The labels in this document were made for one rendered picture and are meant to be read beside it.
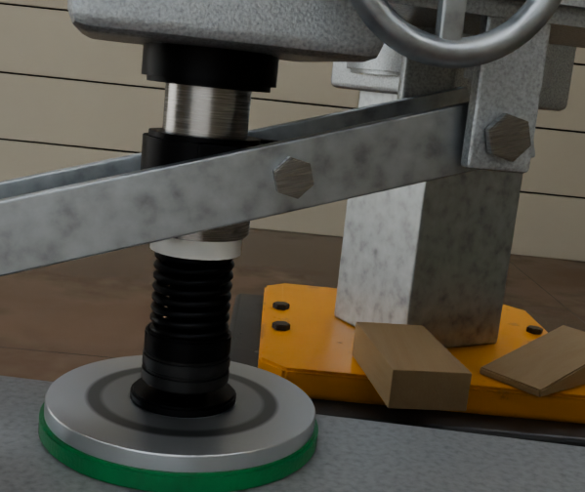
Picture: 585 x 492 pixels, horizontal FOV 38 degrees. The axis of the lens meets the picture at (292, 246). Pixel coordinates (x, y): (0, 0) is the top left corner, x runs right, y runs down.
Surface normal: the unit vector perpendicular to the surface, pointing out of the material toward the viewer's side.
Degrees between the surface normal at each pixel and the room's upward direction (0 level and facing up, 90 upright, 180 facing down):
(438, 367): 0
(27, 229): 90
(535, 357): 11
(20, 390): 0
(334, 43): 112
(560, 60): 90
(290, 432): 0
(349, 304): 90
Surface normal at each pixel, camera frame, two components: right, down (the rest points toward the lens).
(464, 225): 0.51, 0.22
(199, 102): -0.08, 0.18
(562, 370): -0.05, -0.95
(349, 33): 0.21, 0.21
